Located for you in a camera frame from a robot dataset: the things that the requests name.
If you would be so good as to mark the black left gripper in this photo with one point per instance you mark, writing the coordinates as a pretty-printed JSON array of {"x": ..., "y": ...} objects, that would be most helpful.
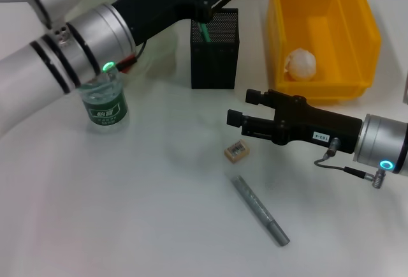
[{"x": 159, "y": 2}]

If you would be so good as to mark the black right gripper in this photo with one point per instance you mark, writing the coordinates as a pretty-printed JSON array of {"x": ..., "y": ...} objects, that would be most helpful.
[{"x": 312, "y": 124}]

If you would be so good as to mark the beige eraser with barcode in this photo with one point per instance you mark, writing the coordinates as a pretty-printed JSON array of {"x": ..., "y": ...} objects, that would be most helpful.
[{"x": 236, "y": 152}]

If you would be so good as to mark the mint green utility knife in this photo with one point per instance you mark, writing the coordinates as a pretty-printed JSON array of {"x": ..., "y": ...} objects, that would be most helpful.
[{"x": 204, "y": 32}]

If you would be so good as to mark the white paper ball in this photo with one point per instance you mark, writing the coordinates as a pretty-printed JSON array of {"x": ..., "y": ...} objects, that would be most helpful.
[{"x": 301, "y": 64}]

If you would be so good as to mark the grey marker pen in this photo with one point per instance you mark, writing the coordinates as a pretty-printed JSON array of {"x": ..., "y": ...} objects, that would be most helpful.
[{"x": 255, "y": 203}]

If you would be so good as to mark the red-orange toy orange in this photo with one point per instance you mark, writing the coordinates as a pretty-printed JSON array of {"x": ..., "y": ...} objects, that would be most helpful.
[{"x": 127, "y": 68}]

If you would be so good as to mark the clear water bottle green label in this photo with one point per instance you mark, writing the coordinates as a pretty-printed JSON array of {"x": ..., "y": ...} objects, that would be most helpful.
[{"x": 105, "y": 111}]

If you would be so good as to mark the white and silver left arm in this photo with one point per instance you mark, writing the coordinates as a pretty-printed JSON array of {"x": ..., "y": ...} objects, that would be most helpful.
[{"x": 95, "y": 34}]

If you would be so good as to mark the black mesh pen holder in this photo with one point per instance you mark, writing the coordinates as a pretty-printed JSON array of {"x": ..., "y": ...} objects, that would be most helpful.
[{"x": 213, "y": 63}]

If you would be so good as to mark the pale green glass fruit plate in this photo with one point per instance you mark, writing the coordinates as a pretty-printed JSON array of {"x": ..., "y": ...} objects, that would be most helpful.
[{"x": 165, "y": 47}]

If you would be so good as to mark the yellow plastic storage bin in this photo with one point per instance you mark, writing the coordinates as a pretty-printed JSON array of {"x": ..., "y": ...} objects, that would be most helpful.
[{"x": 325, "y": 18}]

